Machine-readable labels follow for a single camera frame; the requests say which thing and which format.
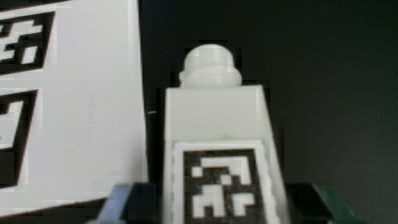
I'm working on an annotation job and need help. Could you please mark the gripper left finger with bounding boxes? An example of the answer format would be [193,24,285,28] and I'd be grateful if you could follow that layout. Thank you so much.
[88,183,161,224]

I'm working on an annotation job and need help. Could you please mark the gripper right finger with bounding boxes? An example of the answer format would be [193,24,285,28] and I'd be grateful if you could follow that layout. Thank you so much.
[287,183,356,224]

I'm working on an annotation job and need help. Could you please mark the white sheet with tags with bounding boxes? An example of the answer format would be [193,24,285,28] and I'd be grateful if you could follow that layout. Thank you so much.
[0,0,148,217]

